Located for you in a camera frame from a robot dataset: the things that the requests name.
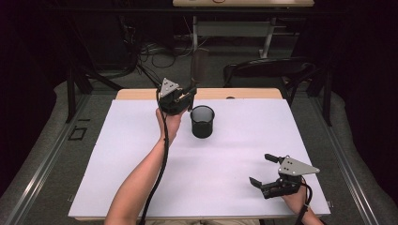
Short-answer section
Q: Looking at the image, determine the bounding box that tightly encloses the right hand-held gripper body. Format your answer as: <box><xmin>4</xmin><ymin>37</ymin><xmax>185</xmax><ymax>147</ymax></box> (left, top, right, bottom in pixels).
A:
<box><xmin>260</xmin><ymin>155</ymin><xmax>321</xmax><ymax>200</ymax></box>

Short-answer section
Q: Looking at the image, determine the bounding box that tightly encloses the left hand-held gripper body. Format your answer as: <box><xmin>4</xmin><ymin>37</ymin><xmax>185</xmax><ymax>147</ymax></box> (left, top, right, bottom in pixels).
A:
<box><xmin>156</xmin><ymin>78</ymin><xmax>192</xmax><ymax>116</ymax></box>

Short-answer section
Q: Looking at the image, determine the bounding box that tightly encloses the black comb with handle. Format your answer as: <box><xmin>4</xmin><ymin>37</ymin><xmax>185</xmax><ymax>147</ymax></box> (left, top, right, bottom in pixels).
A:
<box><xmin>188</xmin><ymin>48</ymin><xmax>210</xmax><ymax>113</ymax></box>

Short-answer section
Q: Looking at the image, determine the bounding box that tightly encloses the black mesh pen cup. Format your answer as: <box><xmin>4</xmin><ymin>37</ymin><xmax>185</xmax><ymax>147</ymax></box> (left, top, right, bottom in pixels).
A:
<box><xmin>190</xmin><ymin>105</ymin><xmax>216</xmax><ymax>140</ymax></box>

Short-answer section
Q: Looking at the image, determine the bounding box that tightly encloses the person's left hand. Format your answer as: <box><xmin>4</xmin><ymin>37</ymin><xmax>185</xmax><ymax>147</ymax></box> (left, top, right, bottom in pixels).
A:
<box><xmin>155</xmin><ymin>107</ymin><xmax>186</xmax><ymax>145</ymax></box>

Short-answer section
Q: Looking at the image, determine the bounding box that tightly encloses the person's right hand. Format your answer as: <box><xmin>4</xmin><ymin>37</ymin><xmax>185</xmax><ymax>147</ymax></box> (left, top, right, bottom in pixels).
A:
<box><xmin>281</xmin><ymin>184</ymin><xmax>310</xmax><ymax>216</ymax></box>

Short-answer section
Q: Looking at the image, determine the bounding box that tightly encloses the white foam board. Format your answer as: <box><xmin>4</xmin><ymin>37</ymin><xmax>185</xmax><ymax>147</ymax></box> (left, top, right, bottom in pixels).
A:
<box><xmin>68</xmin><ymin>98</ymin><xmax>331</xmax><ymax>218</ymax></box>

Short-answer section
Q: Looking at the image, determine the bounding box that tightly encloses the wooden table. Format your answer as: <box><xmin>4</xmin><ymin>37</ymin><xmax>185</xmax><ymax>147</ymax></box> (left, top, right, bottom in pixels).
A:
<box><xmin>74</xmin><ymin>87</ymin><xmax>323</xmax><ymax>222</ymax></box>

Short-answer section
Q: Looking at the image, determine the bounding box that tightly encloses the white-legged wooden desk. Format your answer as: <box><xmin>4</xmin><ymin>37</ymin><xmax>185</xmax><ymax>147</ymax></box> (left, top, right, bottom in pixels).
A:
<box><xmin>172</xmin><ymin>0</ymin><xmax>315</xmax><ymax>80</ymax></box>

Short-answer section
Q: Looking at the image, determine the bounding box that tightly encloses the black metal stand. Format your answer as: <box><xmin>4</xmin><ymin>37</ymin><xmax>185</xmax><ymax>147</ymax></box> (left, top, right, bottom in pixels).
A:
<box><xmin>64</xmin><ymin>18</ymin><xmax>125</xmax><ymax>124</ymax></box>
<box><xmin>306</xmin><ymin>67</ymin><xmax>333</xmax><ymax>128</ymax></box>

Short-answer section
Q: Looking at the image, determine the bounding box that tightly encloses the black chair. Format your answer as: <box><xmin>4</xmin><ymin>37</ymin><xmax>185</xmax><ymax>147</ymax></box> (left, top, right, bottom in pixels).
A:
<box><xmin>222</xmin><ymin>56</ymin><xmax>317</xmax><ymax>106</ymax></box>

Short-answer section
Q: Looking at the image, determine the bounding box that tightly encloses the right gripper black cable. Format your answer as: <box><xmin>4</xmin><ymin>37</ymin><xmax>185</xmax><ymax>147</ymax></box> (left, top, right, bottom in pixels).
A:
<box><xmin>295</xmin><ymin>176</ymin><xmax>314</xmax><ymax>225</ymax></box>

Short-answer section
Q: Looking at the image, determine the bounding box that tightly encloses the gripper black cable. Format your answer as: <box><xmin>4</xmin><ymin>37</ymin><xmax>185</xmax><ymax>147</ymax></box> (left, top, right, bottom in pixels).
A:
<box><xmin>295</xmin><ymin>176</ymin><xmax>314</xmax><ymax>225</ymax></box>
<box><xmin>138</xmin><ymin>89</ymin><xmax>171</xmax><ymax>225</ymax></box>

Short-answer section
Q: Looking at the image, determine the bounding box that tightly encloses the metal floor rail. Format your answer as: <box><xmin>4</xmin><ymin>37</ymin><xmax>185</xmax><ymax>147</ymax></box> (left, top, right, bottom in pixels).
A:
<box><xmin>4</xmin><ymin>93</ymin><xmax>92</xmax><ymax>225</ymax></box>
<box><xmin>308</xmin><ymin>97</ymin><xmax>381</xmax><ymax>225</ymax></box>

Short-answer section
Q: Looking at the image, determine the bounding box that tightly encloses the bundle of floor cables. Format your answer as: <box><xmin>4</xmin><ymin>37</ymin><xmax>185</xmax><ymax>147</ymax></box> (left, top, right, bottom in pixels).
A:
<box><xmin>120</xmin><ymin>15</ymin><xmax>201</xmax><ymax>88</ymax></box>

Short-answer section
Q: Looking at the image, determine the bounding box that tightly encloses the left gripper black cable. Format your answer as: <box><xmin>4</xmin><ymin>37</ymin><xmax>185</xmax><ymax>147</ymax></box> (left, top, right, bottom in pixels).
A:
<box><xmin>138</xmin><ymin>89</ymin><xmax>171</xmax><ymax>225</ymax></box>

